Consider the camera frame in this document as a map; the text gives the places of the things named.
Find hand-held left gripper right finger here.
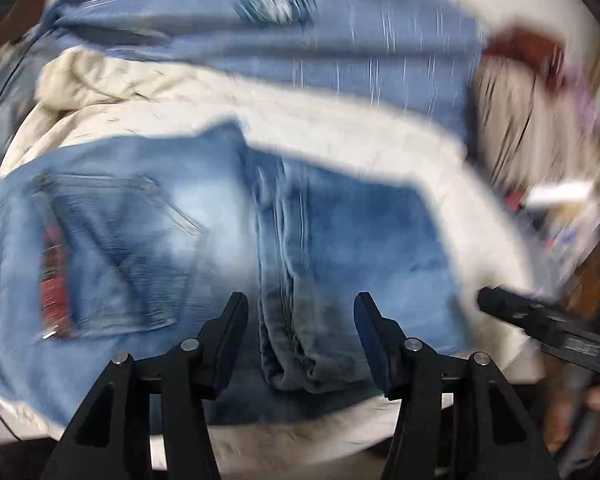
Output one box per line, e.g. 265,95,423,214
354,291,561,480

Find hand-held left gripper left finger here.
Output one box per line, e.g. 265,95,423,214
40,291,250,480

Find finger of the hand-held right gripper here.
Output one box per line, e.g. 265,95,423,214
477,285,548,333

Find faded blue denim pants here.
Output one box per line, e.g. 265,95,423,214
0,120,473,426

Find pile of small clutter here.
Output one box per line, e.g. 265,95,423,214
535,205,600,266

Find small red box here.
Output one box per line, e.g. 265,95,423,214
505,187,528,213

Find brown striped pillow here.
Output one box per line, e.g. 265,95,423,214
472,57,600,196

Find purple cloth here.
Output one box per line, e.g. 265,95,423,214
560,60,600,131

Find cream floral blanket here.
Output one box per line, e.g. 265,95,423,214
0,47,546,471

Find reddish brown cloth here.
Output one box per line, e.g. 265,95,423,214
482,27,568,91

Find grey-blue patterned blanket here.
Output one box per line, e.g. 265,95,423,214
0,35,56,201

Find brown headboard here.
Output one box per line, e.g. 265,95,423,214
0,0,51,46

